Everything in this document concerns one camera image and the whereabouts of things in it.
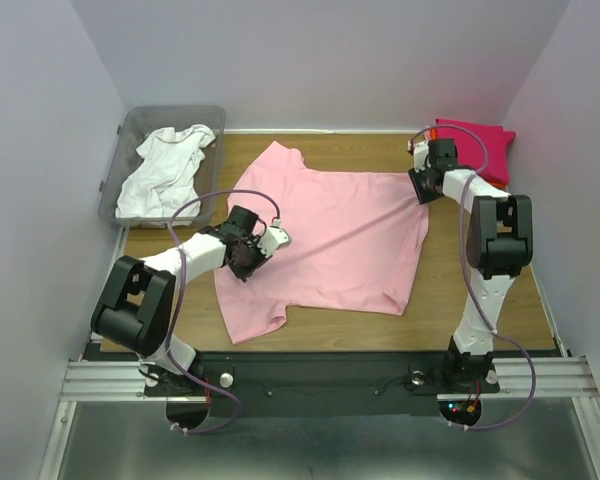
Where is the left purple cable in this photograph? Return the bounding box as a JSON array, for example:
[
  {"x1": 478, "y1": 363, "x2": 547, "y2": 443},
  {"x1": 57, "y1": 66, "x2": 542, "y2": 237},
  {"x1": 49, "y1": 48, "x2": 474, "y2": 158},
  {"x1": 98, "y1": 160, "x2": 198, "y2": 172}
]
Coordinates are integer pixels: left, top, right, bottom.
[{"x1": 164, "y1": 188, "x2": 284, "y2": 435}]

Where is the light pink t-shirt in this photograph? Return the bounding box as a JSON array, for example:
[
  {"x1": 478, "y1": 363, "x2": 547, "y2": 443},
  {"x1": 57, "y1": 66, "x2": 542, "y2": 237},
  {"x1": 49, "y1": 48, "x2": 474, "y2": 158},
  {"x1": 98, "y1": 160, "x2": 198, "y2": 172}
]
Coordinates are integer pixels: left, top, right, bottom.
[{"x1": 214, "y1": 142, "x2": 429, "y2": 344}]

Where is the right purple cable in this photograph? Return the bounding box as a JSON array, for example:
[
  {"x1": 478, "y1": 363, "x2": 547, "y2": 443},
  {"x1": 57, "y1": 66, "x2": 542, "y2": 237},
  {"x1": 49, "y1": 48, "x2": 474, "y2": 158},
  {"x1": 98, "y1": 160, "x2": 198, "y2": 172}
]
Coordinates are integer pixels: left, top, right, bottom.
[{"x1": 409, "y1": 124, "x2": 537, "y2": 434}]

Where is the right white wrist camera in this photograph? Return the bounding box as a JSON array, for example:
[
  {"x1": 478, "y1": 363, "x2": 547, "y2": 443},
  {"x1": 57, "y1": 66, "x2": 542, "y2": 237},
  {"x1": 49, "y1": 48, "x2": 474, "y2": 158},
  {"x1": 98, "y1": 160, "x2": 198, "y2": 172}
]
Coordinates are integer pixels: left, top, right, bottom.
[{"x1": 410, "y1": 140, "x2": 429, "y2": 172}]

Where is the orange folded t-shirt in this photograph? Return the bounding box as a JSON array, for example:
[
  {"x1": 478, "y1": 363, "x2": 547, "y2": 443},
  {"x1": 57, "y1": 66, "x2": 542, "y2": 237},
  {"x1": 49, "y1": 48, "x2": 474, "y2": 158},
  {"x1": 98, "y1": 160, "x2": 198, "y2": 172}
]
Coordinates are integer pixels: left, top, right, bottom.
[{"x1": 425, "y1": 119, "x2": 510, "y2": 187}]

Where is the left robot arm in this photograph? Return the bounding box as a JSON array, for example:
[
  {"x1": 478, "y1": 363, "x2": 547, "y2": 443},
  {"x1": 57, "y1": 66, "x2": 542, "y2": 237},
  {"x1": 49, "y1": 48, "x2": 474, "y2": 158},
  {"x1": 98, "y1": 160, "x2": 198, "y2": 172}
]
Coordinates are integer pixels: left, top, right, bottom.
[{"x1": 91, "y1": 206, "x2": 291, "y2": 394}]

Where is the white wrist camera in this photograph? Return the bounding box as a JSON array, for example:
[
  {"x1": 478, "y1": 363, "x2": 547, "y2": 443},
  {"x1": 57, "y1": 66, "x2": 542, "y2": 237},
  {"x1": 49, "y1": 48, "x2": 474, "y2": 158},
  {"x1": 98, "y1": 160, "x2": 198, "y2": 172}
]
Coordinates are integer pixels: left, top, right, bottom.
[
  {"x1": 410, "y1": 140, "x2": 429, "y2": 172},
  {"x1": 257, "y1": 218, "x2": 292, "y2": 258}
]

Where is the white t-shirt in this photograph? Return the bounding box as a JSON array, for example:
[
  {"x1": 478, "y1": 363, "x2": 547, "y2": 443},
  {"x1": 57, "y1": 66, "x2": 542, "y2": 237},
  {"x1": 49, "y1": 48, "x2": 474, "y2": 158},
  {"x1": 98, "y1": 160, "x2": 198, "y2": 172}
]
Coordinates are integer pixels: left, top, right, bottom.
[{"x1": 115, "y1": 124, "x2": 216, "y2": 219}]

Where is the aluminium frame rail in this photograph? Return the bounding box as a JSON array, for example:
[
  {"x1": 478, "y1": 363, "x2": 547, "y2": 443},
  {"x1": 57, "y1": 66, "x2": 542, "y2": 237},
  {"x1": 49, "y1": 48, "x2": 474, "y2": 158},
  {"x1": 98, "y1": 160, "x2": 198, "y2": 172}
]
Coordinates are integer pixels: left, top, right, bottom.
[{"x1": 37, "y1": 219, "x2": 154, "y2": 480}]

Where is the clear plastic bin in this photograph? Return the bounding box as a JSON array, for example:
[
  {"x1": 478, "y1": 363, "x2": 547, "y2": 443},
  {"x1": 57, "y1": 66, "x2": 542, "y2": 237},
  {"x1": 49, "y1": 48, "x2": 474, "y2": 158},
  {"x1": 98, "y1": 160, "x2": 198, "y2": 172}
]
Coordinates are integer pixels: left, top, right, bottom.
[{"x1": 98, "y1": 105, "x2": 226, "y2": 227}]

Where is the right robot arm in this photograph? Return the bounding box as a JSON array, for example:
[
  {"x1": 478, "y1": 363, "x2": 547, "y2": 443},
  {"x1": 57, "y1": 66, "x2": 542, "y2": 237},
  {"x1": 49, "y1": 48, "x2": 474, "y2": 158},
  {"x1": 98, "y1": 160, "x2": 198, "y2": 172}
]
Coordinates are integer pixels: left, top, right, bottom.
[{"x1": 408, "y1": 138, "x2": 533, "y2": 390}]

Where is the magenta folded t-shirt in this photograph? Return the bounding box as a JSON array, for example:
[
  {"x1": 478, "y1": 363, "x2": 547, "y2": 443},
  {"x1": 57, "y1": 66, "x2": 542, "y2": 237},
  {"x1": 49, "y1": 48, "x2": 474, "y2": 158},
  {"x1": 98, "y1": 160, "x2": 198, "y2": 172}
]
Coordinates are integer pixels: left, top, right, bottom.
[{"x1": 433, "y1": 118, "x2": 517, "y2": 185}]

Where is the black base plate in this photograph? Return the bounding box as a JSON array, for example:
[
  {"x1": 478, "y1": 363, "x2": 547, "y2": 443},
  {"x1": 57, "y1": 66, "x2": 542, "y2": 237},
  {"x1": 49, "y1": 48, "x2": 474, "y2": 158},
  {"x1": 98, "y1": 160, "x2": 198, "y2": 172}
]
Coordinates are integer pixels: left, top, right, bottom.
[{"x1": 140, "y1": 351, "x2": 499, "y2": 419}]

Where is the purple cable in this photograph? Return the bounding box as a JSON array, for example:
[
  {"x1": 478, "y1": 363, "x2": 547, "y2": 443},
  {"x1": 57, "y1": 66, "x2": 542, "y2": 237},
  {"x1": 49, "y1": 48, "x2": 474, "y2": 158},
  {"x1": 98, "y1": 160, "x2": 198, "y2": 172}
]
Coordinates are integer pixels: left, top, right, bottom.
[
  {"x1": 409, "y1": 124, "x2": 537, "y2": 434},
  {"x1": 164, "y1": 188, "x2": 284, "y2": 435}
]

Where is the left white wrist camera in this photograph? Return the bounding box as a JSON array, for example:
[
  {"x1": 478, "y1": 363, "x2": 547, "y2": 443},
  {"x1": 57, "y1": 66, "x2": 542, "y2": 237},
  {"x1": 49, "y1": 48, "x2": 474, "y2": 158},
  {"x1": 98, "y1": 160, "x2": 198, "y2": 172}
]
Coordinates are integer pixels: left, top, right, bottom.
[{"x1": 257, "y1": 218, "x2": 292, "y2": 258}]

